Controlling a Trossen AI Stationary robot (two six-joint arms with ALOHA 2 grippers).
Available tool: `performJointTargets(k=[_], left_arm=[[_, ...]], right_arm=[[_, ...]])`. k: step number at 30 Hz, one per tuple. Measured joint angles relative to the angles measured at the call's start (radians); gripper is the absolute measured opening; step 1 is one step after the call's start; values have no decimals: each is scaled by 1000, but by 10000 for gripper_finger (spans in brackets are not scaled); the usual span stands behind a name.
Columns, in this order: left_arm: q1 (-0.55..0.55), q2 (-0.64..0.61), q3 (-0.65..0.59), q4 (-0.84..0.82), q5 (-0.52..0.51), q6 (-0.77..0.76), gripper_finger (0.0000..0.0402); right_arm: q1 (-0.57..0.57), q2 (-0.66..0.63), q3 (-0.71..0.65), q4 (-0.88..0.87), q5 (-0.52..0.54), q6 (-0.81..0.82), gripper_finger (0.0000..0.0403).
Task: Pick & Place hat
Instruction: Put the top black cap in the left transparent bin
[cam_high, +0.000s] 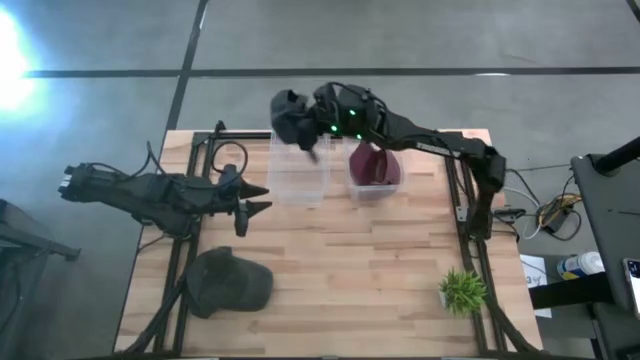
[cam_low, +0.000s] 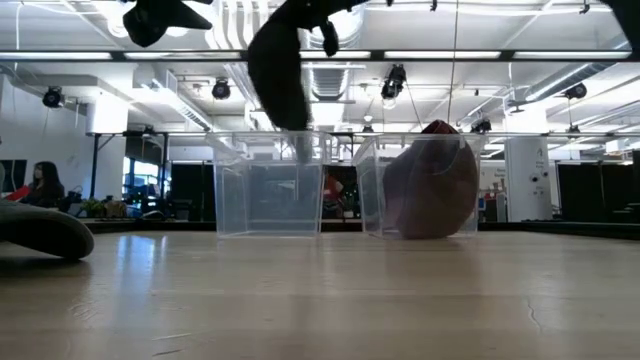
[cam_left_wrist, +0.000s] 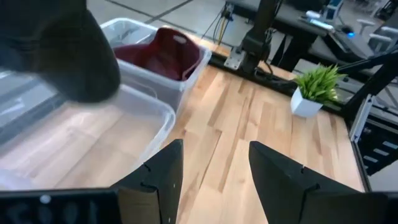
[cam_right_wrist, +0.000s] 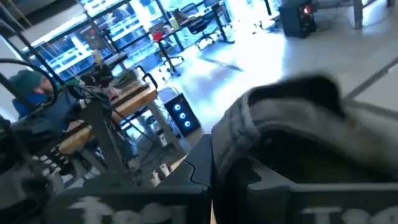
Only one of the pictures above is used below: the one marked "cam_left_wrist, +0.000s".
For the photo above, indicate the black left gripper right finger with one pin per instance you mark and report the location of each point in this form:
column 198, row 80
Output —
column 289, row 193

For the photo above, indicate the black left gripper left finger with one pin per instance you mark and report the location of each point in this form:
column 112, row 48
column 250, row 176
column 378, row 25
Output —
column 161, row 186

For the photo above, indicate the black hat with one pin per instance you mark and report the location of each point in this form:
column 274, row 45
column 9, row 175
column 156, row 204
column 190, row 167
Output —
column 62, row 46

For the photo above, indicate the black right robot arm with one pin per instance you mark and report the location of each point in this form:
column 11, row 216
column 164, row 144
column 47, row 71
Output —
column 256, row 40

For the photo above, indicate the clear plastic bin holding hat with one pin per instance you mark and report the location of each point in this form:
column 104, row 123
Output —
column 168, row 88

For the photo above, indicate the maroon hat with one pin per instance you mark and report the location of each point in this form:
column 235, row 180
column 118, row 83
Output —
column 164, row 56

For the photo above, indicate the empty clear plastic bin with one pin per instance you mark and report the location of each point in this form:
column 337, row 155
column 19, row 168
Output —
column 93, row 140

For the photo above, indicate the silver aluminium extrusion bar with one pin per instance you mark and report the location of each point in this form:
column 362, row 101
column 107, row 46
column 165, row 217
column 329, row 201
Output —
column 360, row 118

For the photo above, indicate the green plant in white pot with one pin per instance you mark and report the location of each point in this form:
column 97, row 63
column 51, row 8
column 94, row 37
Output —
column 314, row 90

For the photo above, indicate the dark background desk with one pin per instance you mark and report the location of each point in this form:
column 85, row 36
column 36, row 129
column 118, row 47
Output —
column 298, row 25

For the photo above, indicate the black table frame rail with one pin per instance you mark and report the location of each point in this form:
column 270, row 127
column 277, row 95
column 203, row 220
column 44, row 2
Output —
column 273, row 81

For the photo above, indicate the black frame post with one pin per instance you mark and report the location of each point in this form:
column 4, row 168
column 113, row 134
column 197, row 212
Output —
column 370, row 85

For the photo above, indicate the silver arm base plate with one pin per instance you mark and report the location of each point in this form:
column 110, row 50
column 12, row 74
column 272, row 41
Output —
column 234, row 59

